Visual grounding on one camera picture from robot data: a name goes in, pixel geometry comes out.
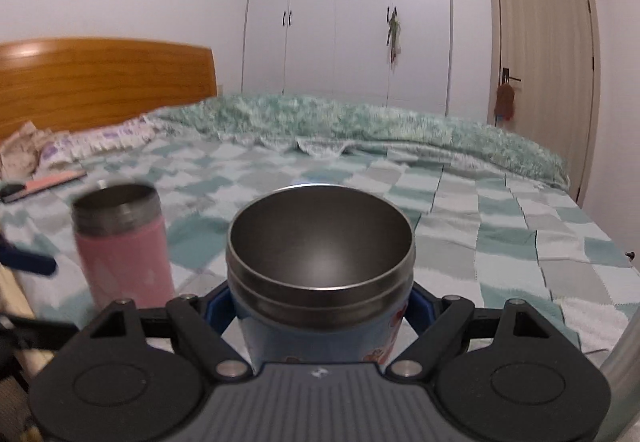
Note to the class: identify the wooden bed frame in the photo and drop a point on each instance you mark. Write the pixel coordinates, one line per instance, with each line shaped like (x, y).
(22, 337)

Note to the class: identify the wooden headboard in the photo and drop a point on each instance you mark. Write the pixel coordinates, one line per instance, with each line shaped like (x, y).
(100, 82)

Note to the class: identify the green fluffy blanket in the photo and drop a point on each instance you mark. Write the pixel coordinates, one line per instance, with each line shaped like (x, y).
(350, 122)

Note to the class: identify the green checked bed sheet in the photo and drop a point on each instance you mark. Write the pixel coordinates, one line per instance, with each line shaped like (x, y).
(475, 232)

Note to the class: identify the black flat device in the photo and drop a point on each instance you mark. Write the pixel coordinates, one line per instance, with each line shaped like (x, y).
(12, 193)

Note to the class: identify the blue steel-lined cup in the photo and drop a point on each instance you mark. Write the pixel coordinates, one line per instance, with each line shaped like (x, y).
(320, 242)

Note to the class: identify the white wardrobe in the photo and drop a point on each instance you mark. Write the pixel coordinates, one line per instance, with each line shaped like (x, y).
(345, 22)

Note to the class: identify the purple floral pillow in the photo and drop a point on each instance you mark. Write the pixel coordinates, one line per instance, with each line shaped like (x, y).
(95, 142)

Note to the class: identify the beige wooden door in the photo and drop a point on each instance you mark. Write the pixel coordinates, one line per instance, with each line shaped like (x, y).
(545, 47)

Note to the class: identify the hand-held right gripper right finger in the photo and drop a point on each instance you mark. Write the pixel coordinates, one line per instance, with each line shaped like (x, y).
(423, 309)

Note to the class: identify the green hanging ornament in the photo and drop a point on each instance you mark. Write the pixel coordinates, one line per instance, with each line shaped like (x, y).
(394, 35)

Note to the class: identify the beige patterned cloth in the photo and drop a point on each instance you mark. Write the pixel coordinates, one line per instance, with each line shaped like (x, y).
(20, 147)

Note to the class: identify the pink flat case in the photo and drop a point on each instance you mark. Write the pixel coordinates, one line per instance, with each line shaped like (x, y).
(55, 181)

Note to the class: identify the pink steel-lined cup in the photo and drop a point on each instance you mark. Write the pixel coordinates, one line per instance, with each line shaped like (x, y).
(125, 262)

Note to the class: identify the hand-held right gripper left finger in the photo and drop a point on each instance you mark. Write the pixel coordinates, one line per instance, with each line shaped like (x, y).
(216, 311)

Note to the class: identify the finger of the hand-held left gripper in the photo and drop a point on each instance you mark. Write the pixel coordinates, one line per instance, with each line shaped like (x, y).
(30, 262)
(35, 333)

